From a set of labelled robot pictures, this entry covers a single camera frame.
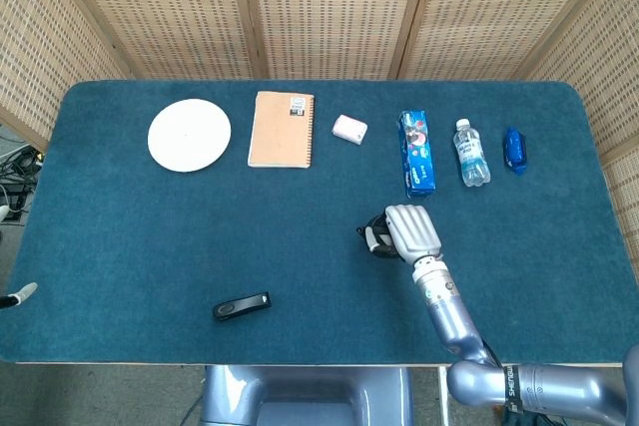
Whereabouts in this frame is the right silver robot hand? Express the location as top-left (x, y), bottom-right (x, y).
top-left (363, 205), bottom-right (444, 267)

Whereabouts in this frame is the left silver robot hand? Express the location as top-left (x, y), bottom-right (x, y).
top-left (0, 281), bottom-right (39, 311)

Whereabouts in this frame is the black kettle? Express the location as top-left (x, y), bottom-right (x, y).
top-left (355, 213), bottom-right (403, 260)

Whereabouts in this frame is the blue cookie box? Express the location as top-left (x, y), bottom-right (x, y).
top-left (397, 109), bottom-right (437, 198)

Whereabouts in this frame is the clear plastic water bottle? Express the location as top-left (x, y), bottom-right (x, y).
top-left (453, 118), bottom-right (491, 188)

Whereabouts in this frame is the small white tissue pack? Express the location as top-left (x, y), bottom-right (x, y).
top-left (331, 114), bottom-right (369, 144)

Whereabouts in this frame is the blue snack packet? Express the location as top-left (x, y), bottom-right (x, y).
top-left (502, 126), bottom-right (529, 177)

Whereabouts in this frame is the blue table cloth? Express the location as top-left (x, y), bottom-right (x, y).
top-left (0, 79), bottom-right (639, 366)

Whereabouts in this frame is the tan spiral notebook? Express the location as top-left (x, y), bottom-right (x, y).
top-left (247, 91), bottom-right (317, 170)

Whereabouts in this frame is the black stapler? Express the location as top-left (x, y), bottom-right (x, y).
top-left (212, 291), bottom-right (273, 323)

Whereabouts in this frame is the silver robot torso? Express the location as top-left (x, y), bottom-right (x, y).
top-left (199, 364), bottom-right (415, 426)

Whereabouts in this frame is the white round plate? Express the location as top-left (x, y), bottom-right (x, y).
top-left (147, 98), bottom-right (233, 174)

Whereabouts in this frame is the woven wooden folding screen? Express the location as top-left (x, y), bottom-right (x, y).
top-left (0, 0), bottom-right (639, 267)

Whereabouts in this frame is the floor cables bundle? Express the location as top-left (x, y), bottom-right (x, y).
top-left (0, 144), bottom-right (47, 222)

